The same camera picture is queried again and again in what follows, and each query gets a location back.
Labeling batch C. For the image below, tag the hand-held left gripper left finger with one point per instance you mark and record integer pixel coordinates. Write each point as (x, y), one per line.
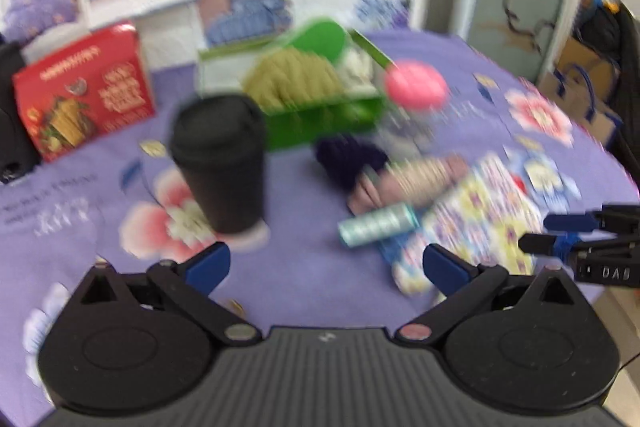
(209, 264)

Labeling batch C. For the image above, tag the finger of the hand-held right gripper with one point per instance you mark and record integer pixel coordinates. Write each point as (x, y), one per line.
(542, 244)
(570, 222)

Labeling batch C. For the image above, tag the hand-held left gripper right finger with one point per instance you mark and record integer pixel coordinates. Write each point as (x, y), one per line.
(444, 269)

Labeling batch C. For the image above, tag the floral patterned cloth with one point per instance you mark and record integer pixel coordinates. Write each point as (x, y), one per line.
(480, 217)

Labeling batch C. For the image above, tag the teal thread spool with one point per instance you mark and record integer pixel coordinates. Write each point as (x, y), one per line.
(375, 223)

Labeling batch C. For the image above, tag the dark purple yarn ball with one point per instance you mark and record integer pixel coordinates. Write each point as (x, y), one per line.
(350, 159)

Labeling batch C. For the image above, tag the green storage box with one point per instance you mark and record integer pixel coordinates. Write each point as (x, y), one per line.
(320, 122)

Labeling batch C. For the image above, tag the olive yarn ball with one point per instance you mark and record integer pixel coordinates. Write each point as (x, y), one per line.
(292, 77)

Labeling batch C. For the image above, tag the purple floral bedsheet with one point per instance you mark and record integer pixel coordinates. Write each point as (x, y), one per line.
(310, 272)

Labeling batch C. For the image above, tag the black lidded coffee cup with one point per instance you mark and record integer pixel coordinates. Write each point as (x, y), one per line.
(220, 162)

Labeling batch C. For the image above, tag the black bag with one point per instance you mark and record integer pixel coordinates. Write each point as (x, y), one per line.
(622, 52)

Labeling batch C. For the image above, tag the pink ball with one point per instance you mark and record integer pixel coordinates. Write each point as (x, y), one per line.
(415, 84)

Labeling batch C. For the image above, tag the red printed cardboard box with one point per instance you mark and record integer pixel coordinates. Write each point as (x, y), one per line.
(85, 92)

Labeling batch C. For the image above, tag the white cloth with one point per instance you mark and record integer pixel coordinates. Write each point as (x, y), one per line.
(356, 69)

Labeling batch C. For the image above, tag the black device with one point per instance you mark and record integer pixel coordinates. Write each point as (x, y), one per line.
(12, 122)

